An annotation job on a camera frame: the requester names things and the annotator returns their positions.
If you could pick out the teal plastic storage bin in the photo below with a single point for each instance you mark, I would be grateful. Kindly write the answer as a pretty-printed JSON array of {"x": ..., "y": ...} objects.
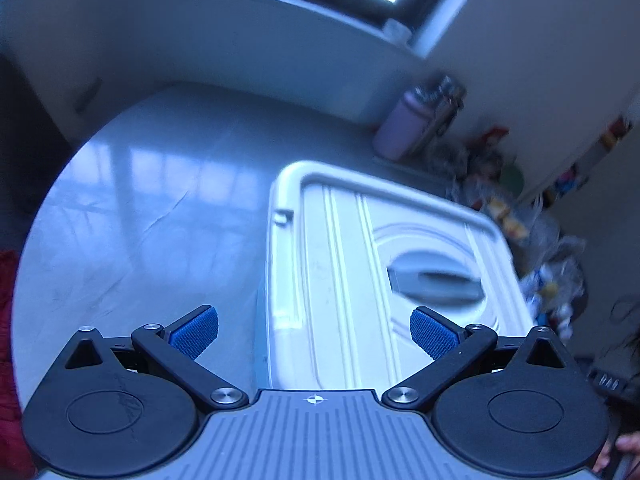
[{"x": 261, "y": 340}]

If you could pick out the white container on sill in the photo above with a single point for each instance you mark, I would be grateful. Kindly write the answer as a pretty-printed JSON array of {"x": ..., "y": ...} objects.
[{"x": 397, "y": 30}]

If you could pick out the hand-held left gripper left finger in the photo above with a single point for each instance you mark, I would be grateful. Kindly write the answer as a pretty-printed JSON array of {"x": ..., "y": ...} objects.
[{"x": 195, "y": 332}]

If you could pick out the white plastic bin lid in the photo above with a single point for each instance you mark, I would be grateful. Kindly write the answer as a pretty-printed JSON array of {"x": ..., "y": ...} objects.
[{"x": 370, "y": 270}]

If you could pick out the purple bottle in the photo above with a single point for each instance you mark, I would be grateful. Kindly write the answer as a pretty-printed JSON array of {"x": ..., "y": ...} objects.
[{"x": 402, "y": 125}]

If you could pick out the red cloth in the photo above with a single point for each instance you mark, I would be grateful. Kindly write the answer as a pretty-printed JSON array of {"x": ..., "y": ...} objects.
[{"x": 7, "y": 350}]

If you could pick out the grey round desktop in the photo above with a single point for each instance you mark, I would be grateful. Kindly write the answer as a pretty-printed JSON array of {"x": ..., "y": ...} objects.
[{"x": 150, "y": 210}]

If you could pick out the metal thermos flask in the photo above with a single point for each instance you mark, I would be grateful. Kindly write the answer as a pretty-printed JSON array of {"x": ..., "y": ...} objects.
[{"x": 445, "y": 107}]

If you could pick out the person's right hand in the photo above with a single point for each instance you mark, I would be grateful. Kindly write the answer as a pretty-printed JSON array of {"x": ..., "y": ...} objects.
[{"x": 620, "y": 447}]

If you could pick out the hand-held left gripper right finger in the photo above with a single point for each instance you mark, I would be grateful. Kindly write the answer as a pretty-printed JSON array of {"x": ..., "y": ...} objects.
[{"x": 432, "y": 334}]

